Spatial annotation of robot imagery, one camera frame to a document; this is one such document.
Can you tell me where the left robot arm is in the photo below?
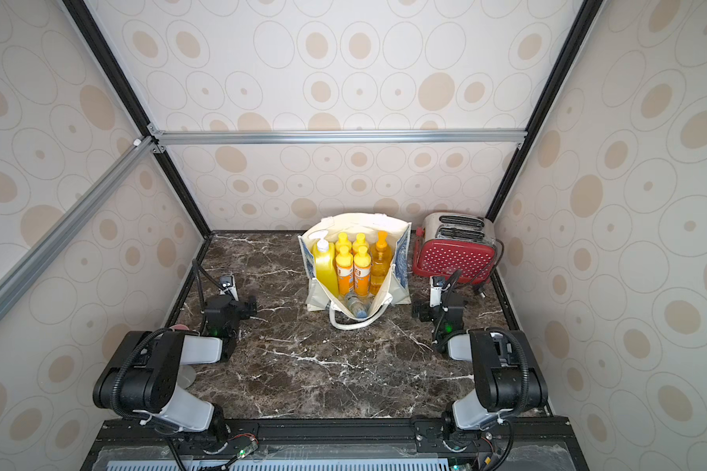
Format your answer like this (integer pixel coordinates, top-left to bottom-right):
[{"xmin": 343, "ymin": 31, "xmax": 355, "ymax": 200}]
[{"xmin": 92, "ymin": 260, "xmax": 258, "ymax": 455}]

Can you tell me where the cream starry night shopping bag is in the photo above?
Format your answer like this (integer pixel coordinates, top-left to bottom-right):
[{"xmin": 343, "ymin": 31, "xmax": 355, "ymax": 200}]
[{"xmin": 299, "ymin": 213, "xmax": 412, "ymax": 331}]

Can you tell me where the red white toaster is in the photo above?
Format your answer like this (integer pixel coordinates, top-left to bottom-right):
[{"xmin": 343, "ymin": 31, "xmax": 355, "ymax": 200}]
[{"xmin": 412, "ymin": 211, "xmax": 505, "ymax": 287}]

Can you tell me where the black frame post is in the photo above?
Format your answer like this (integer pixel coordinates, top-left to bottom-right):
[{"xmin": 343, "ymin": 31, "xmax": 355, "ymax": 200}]
[
  {"xmin": 62, "ymin": 0, "xmax": 212, "ymax": 239},
  {"xmin": 486, "ymin": 0, "xmax": 604, "ymax": 222}
]

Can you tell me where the yellow dish soap pump bottle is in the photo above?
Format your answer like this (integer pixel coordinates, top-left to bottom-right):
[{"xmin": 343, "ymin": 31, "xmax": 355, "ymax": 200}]
[{"xmin": 310, "ymin": 231, "xmax": 339, "ymax": 296}]

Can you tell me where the black left frame post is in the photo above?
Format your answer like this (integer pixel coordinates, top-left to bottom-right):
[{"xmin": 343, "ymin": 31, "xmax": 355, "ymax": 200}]
[{"xmin": 62, "ymin": 0, "xmax": 212, "ymax": 239}]

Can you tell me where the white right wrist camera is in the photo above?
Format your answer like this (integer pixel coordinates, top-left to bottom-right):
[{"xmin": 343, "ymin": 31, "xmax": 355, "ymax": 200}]
[{"xmin": 429, "ymin": 277, "xmax": 447, "ymax": 308}]

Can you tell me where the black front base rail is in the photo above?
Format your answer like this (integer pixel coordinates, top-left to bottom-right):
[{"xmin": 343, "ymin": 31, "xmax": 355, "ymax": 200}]
[{"xmin": 82, "ymin": 417, "xmax": 588, "ymax": 470}]

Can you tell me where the yellow cap juice bottle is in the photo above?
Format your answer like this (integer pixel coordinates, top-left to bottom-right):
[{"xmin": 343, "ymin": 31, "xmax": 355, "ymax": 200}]
[
  {"xmin": 353, "ymin": 247, "xmax": 372, "ymax": 298},
  {"xmin": 335, "ymin": 245, "xmax": 355, "ymax": 296},
  {"xmin": 352, "ymin": 233, "xmax": 369, "ymax": 255},
  {"xmin": 335, "ymin": 233, "xmax": 353, "ymax": 253}
]

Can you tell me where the black right frame post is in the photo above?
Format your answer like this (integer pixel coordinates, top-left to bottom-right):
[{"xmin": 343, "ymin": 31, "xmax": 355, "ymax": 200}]
[{"xmin": 486, "ymin": 0, "xmax": 604, "ymax": 222}]

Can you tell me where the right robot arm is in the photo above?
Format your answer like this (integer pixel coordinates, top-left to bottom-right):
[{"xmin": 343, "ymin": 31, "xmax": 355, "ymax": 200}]
[{"xmin": 412, "ymin": 271, "xmax": 548, "ymax": 470}]

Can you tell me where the silver diagonal frame bar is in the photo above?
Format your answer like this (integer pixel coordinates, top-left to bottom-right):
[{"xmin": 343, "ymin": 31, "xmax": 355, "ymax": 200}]
[{"xmin": 0, "ymin": 137, "xmax": 155, "ymax": 322}]

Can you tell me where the orange dish soap pump bottle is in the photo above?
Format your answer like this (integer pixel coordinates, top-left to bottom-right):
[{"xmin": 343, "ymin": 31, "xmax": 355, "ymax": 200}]
[{"xmin": 369, "ymin": 231, "xmax": 393, "ymax": 296}]

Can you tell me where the blue cap water bottle front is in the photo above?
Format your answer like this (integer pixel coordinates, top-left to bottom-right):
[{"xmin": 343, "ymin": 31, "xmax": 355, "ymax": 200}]
[{"xmin": 346, "ymin": 292, "xmax": 370, "ymax": 320}]

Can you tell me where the silver horizontal frame bar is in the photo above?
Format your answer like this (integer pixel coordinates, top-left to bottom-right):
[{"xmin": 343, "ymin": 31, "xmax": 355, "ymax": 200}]
[{"xmin": 149, "ymin": 129, "xmax": 528, "ymax": 145}]

